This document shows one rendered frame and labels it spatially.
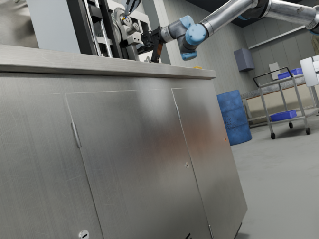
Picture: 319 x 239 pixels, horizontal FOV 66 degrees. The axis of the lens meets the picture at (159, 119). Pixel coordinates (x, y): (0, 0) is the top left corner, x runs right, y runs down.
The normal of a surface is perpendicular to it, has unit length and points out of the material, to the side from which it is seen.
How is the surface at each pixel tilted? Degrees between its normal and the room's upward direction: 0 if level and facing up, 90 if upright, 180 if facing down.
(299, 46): 90
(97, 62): 90
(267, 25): 90
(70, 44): 90
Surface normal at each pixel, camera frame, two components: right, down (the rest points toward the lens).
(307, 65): -0.59, 0.15
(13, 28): 0.82, -0.23
